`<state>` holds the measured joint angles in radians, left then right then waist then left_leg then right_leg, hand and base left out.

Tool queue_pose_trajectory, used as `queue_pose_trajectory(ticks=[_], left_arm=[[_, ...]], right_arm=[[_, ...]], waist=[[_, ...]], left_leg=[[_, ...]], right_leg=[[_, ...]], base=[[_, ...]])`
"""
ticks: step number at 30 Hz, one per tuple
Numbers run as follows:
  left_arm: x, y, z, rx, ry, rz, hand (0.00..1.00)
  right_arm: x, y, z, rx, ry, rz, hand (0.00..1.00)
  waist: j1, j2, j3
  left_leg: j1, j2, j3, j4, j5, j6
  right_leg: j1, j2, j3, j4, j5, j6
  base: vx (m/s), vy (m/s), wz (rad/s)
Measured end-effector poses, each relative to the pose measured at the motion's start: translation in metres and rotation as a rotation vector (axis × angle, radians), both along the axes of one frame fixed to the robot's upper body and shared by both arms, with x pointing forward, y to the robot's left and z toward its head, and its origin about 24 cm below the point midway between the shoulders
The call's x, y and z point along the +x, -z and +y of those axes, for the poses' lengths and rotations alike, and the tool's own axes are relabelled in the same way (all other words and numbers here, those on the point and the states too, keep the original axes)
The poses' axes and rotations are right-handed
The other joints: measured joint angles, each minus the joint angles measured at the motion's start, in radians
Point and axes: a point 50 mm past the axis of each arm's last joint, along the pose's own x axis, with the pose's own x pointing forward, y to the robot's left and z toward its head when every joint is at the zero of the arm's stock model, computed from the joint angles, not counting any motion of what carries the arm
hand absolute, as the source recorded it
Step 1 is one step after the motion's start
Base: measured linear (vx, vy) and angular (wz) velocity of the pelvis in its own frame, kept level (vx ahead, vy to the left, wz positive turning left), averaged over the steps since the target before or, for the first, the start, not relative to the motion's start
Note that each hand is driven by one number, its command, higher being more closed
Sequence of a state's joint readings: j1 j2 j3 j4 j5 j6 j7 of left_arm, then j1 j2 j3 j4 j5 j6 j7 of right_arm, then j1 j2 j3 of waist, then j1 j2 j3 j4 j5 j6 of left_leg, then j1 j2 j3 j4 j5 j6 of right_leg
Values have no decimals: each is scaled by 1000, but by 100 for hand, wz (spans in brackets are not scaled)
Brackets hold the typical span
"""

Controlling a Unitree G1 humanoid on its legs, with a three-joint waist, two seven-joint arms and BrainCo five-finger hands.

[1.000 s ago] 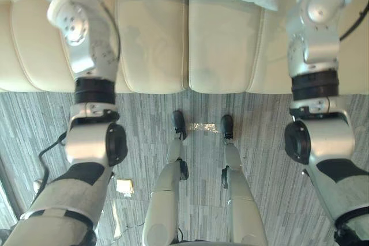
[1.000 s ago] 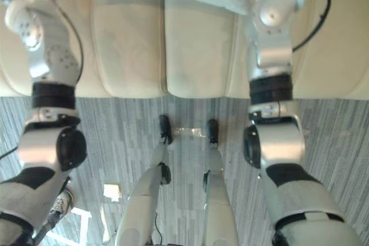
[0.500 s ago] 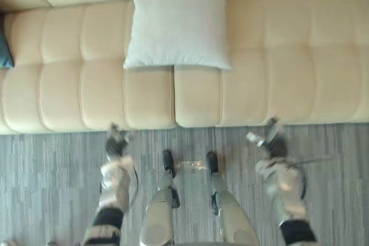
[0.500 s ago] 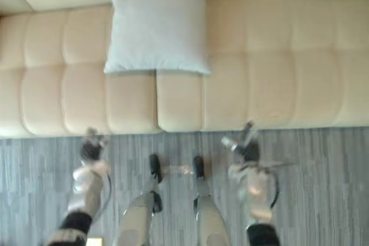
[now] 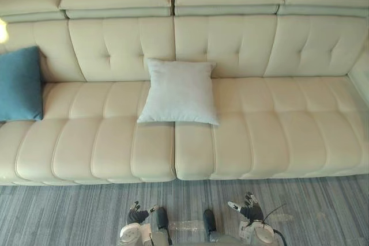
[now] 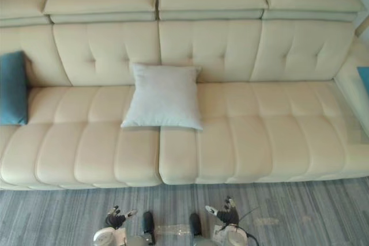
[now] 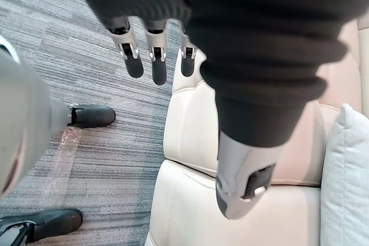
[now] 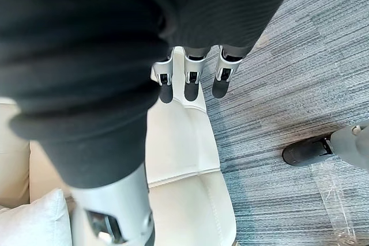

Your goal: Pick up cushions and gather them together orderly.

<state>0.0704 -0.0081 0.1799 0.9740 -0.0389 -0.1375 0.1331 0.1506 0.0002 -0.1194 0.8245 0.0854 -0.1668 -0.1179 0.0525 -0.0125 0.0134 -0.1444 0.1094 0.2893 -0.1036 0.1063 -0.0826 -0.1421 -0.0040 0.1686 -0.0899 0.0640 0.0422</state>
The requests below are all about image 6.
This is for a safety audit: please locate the cream leather sofa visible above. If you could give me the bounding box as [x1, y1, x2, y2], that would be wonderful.
[0, 0, 369, 191]

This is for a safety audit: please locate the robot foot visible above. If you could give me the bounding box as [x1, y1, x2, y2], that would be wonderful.
[142, 211, 155, 234]
[189, 213, 203, 236]

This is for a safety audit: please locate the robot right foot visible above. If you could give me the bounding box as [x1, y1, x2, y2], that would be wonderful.
[189, 213, 203, 236]

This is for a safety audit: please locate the teal blue cushion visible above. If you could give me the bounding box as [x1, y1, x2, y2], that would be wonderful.
[0, 51, 29, 127]

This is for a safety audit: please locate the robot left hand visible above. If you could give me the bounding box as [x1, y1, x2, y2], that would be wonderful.
[104, 205, 138, 230]

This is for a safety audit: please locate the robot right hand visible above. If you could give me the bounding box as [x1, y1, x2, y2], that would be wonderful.
[204, 195, 240, 226]

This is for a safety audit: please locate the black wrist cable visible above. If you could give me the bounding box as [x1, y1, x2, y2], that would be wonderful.
[238, 206, 262, 246]

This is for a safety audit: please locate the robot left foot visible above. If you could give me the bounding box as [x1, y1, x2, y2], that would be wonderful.
[142, 211, 155, 234]

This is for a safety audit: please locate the teal blue flat object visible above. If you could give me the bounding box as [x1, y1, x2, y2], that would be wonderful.
[356, 66, 369, 85]

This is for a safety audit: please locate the light grey square cushion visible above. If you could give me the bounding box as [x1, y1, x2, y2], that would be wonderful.
[120, 63, 204, 132]

